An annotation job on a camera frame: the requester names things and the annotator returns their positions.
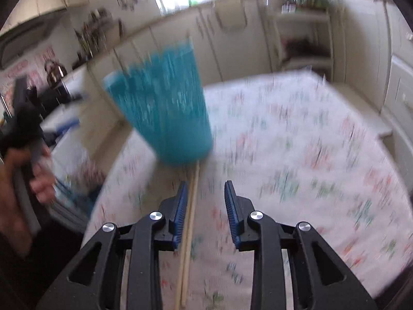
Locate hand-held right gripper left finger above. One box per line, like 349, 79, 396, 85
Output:
35, 181, 189, 310

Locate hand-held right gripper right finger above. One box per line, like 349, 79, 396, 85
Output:
224, 180, 379, 310

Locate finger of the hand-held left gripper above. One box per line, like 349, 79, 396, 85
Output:
11, 75, 40, 117

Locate wooden chopstick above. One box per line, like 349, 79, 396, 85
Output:
179, 163, 199, 308
173, 168, 195, 310

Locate blue floral plastic cup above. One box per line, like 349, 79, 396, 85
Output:
102, 38, 214, 165

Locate cluster of hanging kitchen utensils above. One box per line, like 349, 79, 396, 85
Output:
75, 9, 125, 63

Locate person's left hand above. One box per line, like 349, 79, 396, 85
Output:
0, 145, 56, 256

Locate metal kettle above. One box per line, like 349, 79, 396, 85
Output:
44, 60, 69, 86

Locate grey range hood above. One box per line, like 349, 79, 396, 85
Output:
0, 10, 69, 69

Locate white floral tablecloth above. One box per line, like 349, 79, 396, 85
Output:
81, 69, 413, 310

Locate cream kitchen base cabinets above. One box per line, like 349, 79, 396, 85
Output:
87, 0, 275, 86

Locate white hanging door bin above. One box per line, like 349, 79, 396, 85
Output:
214, 5, 250, 30

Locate cream cabinet with drawers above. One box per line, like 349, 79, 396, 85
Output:
332, 0, 413, 172

